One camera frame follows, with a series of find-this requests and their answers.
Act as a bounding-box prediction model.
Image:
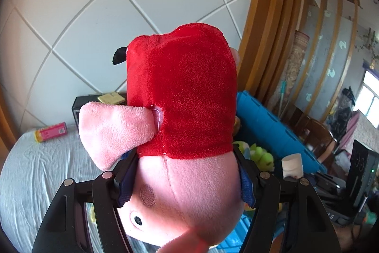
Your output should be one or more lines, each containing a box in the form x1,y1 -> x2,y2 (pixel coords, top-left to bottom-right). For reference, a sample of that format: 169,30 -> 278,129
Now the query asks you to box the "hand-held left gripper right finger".
232,143 -> 338,253

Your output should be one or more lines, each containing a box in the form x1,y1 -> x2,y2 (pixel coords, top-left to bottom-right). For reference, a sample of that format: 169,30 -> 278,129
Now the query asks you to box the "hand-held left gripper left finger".
31,149 -> 140,253

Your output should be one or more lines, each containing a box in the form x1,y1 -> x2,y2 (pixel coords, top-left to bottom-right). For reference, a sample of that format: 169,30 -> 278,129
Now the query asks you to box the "green frog plush toy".
234,140 -> 274,172

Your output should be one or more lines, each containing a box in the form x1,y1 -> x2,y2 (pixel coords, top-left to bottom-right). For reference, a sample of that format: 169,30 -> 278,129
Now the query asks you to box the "blue plastic container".
216,90 -> 326,253

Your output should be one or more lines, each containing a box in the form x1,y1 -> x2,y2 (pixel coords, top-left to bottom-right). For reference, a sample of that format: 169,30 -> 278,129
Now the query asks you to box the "pink pig plush red dress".
77,22 -> 246,253

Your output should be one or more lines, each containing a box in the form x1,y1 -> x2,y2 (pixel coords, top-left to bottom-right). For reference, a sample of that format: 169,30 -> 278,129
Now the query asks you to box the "white cylinder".
281,153 -> 303,181

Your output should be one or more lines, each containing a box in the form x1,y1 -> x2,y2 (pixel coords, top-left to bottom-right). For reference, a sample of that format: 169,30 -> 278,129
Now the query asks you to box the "wooden chair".
292,111 -> 341,165

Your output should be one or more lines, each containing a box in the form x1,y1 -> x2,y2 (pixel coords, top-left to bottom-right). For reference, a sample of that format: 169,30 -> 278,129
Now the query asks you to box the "pile of dark clothes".
326,87 -> 360,150

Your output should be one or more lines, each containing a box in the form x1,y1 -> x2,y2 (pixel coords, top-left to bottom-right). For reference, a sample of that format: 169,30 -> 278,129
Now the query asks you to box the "window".
357,69 -> 379,120

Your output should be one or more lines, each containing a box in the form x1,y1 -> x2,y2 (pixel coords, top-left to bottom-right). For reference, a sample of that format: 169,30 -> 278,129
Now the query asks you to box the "grey bed sheet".
0,124 -> 154,253

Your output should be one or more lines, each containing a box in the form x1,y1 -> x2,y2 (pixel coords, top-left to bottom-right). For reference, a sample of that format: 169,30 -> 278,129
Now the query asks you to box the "small gold box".
97,91 -> 126,105

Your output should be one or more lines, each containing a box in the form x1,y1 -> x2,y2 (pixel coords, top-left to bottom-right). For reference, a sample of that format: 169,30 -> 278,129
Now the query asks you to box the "pink chips can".
34,122 -> 68,143

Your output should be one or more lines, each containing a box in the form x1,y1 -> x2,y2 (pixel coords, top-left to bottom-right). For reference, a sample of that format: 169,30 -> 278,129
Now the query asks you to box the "black gift box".
72,92 -> 128,130

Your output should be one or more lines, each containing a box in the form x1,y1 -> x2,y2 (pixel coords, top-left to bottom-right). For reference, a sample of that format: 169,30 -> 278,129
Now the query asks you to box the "patterned hanging cloth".
278,31 -> 310,111

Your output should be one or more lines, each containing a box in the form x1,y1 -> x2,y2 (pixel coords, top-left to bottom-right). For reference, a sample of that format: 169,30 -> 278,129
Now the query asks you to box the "teal handled mop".
277,81 -> 289,120

